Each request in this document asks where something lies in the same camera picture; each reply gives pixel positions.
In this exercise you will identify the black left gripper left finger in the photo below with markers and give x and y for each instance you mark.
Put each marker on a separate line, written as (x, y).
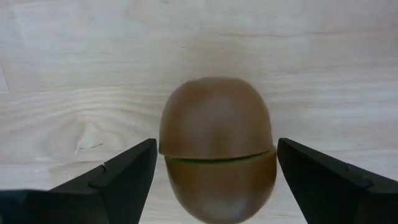
(130, 180)

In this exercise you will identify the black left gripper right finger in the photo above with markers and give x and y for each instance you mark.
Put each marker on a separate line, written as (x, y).
(320, 189)

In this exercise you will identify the brown toy kiwi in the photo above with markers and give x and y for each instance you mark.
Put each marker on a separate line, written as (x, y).
(217, 124)

